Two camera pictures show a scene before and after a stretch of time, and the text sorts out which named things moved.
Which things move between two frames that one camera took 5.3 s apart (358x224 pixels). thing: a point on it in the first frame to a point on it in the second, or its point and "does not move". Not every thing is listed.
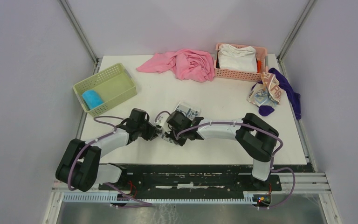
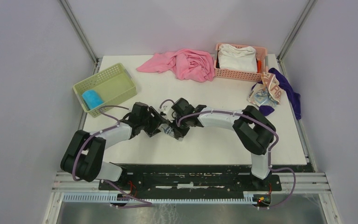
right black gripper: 181,142 to 178,132
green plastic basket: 115,84 does not move
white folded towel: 241,58 does not move
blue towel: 92,99 does not move
